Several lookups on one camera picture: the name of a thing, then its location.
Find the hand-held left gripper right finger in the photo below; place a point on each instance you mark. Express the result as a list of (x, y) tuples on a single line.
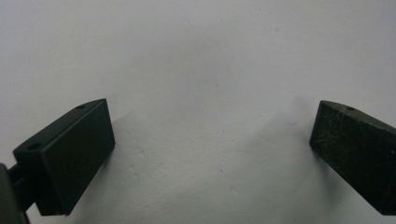
[(358, 149)]

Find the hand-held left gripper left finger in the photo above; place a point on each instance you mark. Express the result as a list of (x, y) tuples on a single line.
[(73, 152)]

